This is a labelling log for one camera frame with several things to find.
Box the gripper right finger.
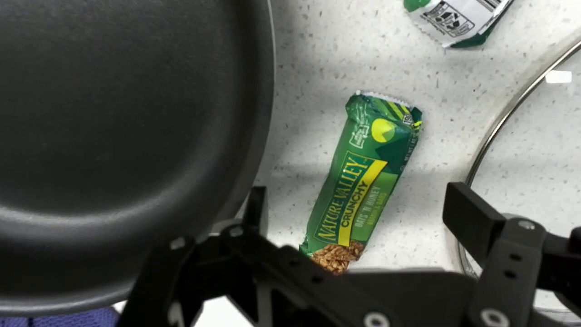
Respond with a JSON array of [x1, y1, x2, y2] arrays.
[[442, 182, 581, 327]]

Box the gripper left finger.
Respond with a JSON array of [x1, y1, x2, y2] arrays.
[[118, 186, 396, 327]]

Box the blue cloth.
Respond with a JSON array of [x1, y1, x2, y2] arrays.
[[0, 307, 121, 327]]

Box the white and green packet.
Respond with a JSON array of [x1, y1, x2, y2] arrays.
[[403, 0, 516, 49]]

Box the black frying pan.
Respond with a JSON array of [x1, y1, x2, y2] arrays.
[[0, 0, 276, 317]]

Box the green granola bar packet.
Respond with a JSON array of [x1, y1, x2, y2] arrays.
[[299, 90, 423, 276]]

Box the glass pan lid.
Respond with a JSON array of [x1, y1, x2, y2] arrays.
[[457, 38, 581, 315]]

